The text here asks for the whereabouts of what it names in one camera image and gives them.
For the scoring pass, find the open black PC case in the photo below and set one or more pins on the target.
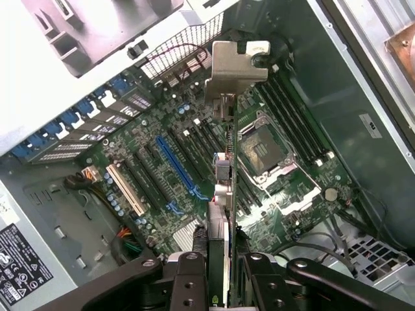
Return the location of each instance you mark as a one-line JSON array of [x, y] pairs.
[[340, 97]]

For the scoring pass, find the white expansion slot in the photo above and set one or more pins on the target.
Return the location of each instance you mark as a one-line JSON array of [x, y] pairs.
[[124, 189]]

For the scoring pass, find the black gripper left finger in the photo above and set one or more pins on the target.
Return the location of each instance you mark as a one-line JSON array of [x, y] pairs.
[[129, 285]]

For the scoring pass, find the green motherboard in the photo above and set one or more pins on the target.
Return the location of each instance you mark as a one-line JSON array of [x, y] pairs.
[[155, 181]]

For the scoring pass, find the metal socket cover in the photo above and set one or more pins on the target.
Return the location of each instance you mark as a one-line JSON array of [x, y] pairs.
[[301, 194]]

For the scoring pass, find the perforated metal drive cage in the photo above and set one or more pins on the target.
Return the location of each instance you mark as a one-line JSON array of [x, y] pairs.
[[373, 256]]

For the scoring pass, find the grey power supply unit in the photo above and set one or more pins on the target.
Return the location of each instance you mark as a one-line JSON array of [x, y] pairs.
[[29, 259]]

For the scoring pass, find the grey parts rack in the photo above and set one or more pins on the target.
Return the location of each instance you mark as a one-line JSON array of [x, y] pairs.
[[97, 42]]

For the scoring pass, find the silver coin battery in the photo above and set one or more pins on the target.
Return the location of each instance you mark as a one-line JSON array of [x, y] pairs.
[[331, 194]]

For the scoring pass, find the blue expansion slot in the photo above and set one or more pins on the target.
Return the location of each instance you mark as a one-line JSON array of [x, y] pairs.
[[178, 165]]

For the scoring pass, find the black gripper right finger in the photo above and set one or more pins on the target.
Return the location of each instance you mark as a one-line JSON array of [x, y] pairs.
[[262, 285]]

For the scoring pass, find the CPU socket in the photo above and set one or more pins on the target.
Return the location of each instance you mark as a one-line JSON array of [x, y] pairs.
[[262, 149]]

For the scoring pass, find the silver chipset heatsink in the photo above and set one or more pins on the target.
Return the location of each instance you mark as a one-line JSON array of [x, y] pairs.
[[186, 236]]

